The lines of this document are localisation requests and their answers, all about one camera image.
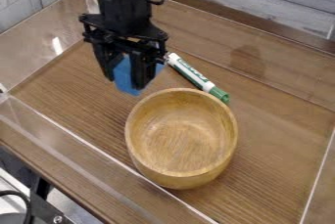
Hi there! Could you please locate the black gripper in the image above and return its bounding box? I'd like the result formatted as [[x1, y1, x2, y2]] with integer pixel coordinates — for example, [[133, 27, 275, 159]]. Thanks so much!
[[80, 0, 168, 90]]

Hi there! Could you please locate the blue rectangular block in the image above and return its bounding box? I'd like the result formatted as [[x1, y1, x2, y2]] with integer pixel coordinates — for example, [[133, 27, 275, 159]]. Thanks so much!
[[112, 55, 168, 97]]

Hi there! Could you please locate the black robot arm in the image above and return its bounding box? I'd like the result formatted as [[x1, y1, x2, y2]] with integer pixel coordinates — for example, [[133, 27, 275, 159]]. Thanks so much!
[[80, 0, 169, 90]]

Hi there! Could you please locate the brown wooden bowl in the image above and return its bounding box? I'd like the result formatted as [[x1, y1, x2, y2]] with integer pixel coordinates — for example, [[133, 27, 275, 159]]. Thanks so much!
[[125, 88, 239, 190]]

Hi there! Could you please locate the green white marker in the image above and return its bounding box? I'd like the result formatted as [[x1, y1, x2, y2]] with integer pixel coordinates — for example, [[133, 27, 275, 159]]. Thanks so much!
[[167, 53, 231, 104]]

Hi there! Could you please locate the clear acrylic triangle bracket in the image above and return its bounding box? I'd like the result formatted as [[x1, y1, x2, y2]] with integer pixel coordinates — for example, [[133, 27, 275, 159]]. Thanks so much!
[[85, 0, 100, 14]]

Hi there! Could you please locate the black cable under table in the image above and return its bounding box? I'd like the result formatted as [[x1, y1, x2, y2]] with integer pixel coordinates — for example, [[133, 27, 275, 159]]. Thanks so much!
[[0, 190, 34, 224]]

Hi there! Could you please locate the black metal table bracket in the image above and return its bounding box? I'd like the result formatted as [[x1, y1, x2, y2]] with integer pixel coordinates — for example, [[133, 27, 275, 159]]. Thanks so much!
[[29, 199, 74, 224]]

